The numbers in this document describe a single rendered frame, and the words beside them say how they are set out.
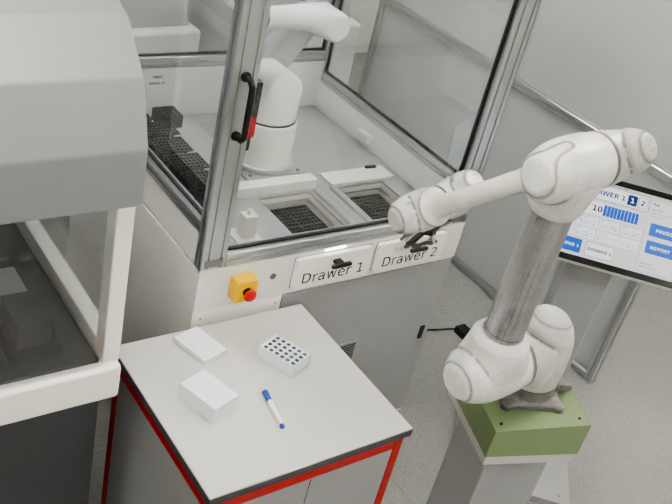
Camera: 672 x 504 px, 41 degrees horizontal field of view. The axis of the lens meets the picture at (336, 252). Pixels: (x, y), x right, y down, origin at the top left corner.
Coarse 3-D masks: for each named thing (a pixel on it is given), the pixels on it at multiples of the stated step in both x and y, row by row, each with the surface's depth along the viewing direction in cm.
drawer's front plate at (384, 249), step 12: (396, 240) 293; (420, 240) 299; (444, 240) 306; (384, 252) 291; (396, 252) 295; (408, 252) 299; (420, 252) 302; (432, 252) 306; (372, 264) 294; (384, 264) 295; (396, 264) 299; (408, 264) 302
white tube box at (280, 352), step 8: (272, 336) 259; (280, 336) 260; (264, 344) 256; (272, 344) 256; (280, 344) 258; (288, 344) 259; (264, 352) 254; (272, 352) 254; (280, 352) 254; (288, 352) 255; (296, 352) 256; (304, 352) 256; (272, 360) 254; (280, 360) 252; (288, 360) 253; (296, 360) 254; (304, 360) 254; (280, 368) 253; (288, 368) 251; (296, 368) 252
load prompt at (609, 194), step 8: (600, 192) 303; (608, 192) 303; (616, 192) 303; (624, 192) 303; (608, 200) 303; (616, 200) 303; (624, 200) 303; (632, 200) 303; (640, 200) 303; (648, 200) 303; (632, 208) 302; (640, 208) 302; (648, 208) 302
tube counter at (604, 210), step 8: (592, 208) 302; (600, 208) 302; (608, 208) 302; (616, 208) 302; (608, 216) 302; (616, 216) 302; (624, 216) 302; (632, 216) 302; (640, 216) 302; (632, 224) 302; (640, 224) 302
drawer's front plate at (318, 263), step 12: (336, 252) 279; (348, 252) 281; (360, 252) 285; (372, 252) 288; (300, 264) 272; (312, 264) 275; (324, 264) 278; (300, 276) 275; (312, 276) 278; (324, 276) 281; (336, 276) 284; (348, 276) 288; (300, 288) 278
